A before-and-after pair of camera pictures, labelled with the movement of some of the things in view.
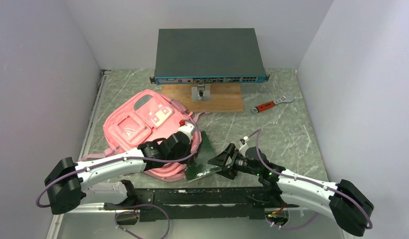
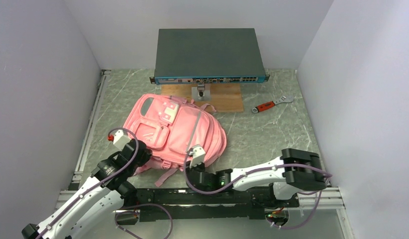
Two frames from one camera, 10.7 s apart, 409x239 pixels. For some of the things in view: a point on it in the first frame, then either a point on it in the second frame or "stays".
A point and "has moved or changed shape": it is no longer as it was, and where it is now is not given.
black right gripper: (221, 159) → (194, 167)
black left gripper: (188, 149) → (145, 157)
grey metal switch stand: (201, 93) stays
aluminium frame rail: (84, 149) stays
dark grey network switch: (208, 56) stays
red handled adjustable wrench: (285, 98) stays
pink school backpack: (149, 116) has moved or changed shape
